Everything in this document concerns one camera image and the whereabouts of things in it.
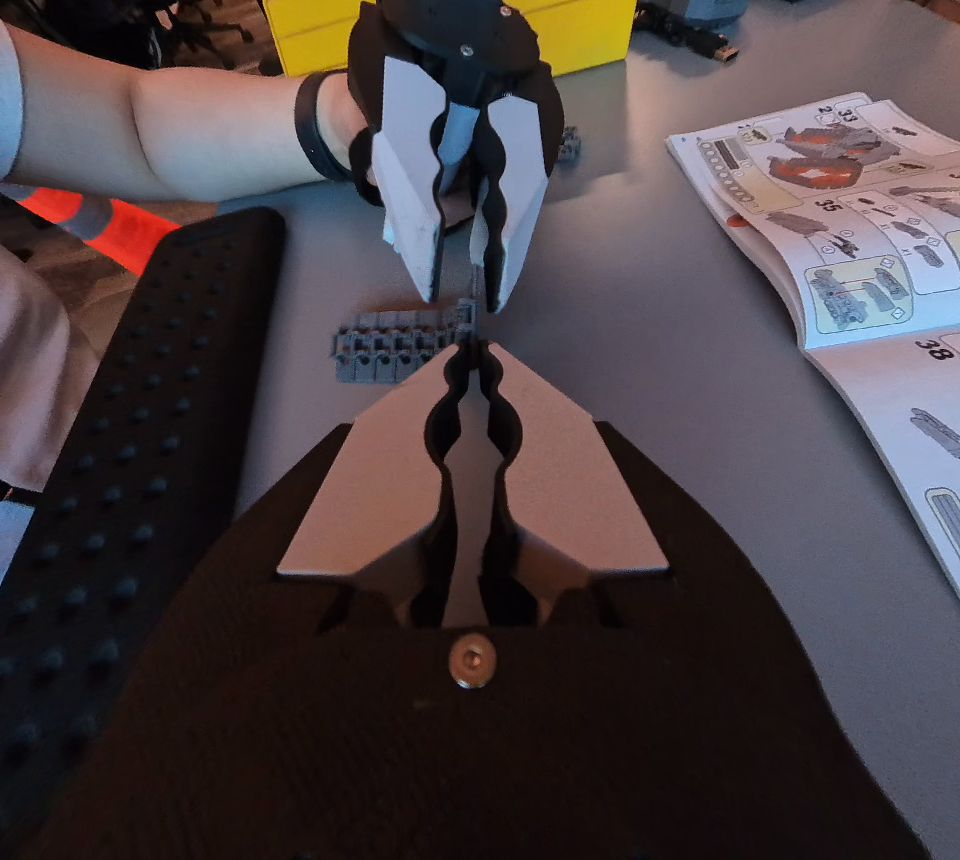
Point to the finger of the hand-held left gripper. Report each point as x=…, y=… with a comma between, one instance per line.
x=521, y=200
x=405, y=163

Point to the open instruction booklet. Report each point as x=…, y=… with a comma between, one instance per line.
x=825, y=238

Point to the person's left hand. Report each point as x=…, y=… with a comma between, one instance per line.
x=337, y=118

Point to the black perforated panel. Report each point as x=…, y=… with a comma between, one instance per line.
x=112, y=463

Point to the orange object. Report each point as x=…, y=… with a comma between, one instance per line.
x=127, y=230

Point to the small black track link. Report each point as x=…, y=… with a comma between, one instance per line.
x=570, y=144

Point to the grey desk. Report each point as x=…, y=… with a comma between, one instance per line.
x=637, y=350

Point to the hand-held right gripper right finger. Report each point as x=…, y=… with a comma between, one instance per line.
x=585, y=500

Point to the person's light shirt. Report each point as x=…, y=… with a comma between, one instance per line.
x=37, y=365

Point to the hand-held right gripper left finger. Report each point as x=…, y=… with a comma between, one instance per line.
x=360, y=500

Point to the black wrist band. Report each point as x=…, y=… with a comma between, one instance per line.
x=311, y=133

